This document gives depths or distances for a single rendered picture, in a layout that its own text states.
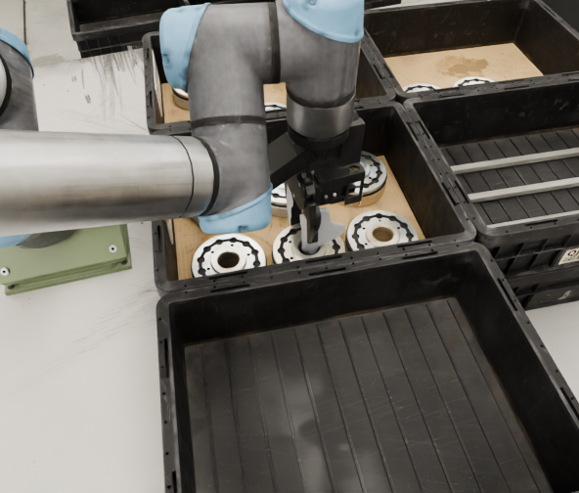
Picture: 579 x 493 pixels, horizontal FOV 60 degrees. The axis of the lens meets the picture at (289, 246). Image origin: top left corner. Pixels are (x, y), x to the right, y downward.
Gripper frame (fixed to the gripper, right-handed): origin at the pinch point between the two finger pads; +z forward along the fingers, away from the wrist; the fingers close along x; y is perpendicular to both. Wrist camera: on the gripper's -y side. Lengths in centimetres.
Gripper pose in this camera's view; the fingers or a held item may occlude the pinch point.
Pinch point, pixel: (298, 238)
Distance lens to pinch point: 72.8
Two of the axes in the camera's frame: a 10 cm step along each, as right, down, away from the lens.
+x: -3.3, -7.3, 6.0
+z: 0.0, 6.3, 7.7
